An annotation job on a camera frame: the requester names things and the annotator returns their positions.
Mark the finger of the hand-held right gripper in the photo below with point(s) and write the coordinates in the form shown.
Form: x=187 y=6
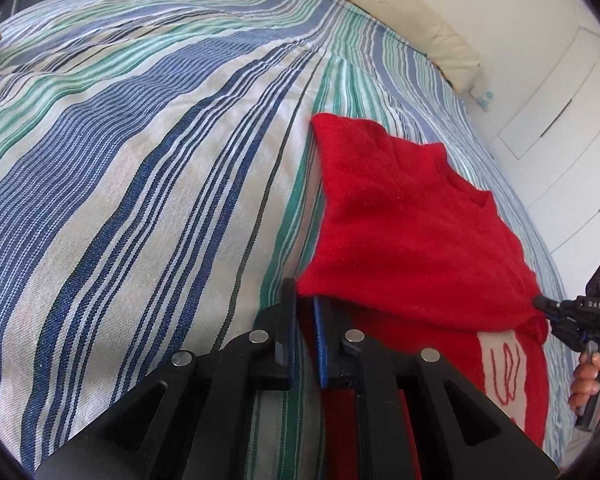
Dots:
x=562 y=321
x=552 y=304

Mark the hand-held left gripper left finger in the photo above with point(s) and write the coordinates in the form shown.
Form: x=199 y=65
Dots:
x=292 y=350

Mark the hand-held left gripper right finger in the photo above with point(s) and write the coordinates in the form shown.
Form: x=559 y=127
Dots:
x=322 y=350

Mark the red sweater with white animal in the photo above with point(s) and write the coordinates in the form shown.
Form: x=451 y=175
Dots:
x=405 y=230

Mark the person's right hand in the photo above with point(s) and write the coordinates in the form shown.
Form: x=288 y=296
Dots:
x=587 y=385

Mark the white wardrobe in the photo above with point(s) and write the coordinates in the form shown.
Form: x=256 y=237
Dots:
x=555 y=110

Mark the striped bedspread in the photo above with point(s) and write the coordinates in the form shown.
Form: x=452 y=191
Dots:
x=130 y=160

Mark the cream headboard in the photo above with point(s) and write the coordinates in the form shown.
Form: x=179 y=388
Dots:
x=405 y=5

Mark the wall socket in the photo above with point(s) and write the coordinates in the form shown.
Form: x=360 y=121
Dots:
x=484 y=99

